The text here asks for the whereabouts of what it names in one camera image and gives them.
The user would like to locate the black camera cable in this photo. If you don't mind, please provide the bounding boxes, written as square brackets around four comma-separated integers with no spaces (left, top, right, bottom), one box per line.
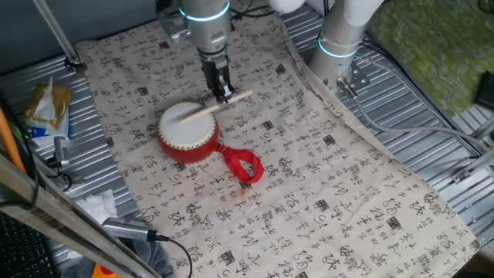
[146,230,194,278]

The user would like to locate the red drum with white head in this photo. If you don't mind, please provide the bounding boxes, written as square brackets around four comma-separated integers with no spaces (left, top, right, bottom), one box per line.
[156,100,222,164]

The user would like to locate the aluminium pole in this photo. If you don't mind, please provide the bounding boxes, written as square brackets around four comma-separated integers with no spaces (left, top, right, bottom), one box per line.
[32,0,86,70]

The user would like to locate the orange emergency stop box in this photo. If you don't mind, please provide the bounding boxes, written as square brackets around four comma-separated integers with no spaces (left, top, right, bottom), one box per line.
[91,263,124,278]

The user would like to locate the wooden drumstick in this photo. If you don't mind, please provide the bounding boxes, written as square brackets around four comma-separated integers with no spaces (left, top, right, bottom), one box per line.
[178,89,254,125]

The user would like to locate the red drum strap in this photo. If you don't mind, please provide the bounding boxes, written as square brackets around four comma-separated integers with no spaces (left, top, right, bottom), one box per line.
[215,143,266,185]

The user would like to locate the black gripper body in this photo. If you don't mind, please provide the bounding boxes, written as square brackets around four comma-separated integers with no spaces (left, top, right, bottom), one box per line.
[200,56,232,86]

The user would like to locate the black keyboard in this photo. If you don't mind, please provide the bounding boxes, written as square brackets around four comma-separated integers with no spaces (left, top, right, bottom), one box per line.
[0,210,59,278]

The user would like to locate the crumpled white tissue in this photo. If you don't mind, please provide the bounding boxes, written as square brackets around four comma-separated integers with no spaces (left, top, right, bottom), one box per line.
[75,188,119,225]

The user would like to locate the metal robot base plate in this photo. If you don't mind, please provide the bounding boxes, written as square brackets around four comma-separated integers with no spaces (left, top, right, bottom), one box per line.
[327,61,371,93]

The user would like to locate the aluminium frame beam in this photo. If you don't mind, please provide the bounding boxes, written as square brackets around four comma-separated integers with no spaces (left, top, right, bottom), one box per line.
[0,154,161,278]

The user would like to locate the small grey camera on stand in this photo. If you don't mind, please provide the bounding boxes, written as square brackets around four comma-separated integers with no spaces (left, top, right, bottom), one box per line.
[48,135,73,171]

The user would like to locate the black box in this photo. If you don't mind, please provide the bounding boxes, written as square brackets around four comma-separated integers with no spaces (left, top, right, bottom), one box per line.
[474,71,494,111]

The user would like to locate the silver camera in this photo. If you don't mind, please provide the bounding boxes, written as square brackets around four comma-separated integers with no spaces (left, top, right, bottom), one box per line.
[100,216,155,242]

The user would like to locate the yellow tissue pack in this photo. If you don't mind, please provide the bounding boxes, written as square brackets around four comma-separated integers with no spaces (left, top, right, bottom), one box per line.
[22,76,74,146]

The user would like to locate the grey cable with metal connector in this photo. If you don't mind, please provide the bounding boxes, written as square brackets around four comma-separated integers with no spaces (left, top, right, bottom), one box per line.
[336,76,493,154]

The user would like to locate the aluminium profile bracket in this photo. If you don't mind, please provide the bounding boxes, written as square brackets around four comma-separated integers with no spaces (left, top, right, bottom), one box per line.
[450,115,494,185]

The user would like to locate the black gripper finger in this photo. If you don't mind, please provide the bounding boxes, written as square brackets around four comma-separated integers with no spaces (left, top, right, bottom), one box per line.
[219,76,235,104]
[210,79,224,102]

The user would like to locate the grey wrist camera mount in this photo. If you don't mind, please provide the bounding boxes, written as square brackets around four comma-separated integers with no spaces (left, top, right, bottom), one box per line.
[156,0,194,44]

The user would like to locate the calligraphy print tablecloth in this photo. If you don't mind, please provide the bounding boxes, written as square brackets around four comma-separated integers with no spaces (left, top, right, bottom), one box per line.
[75,0,479,278]

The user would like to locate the orange cable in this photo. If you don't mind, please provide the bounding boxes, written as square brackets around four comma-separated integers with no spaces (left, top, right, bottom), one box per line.
[0,107,27,175]

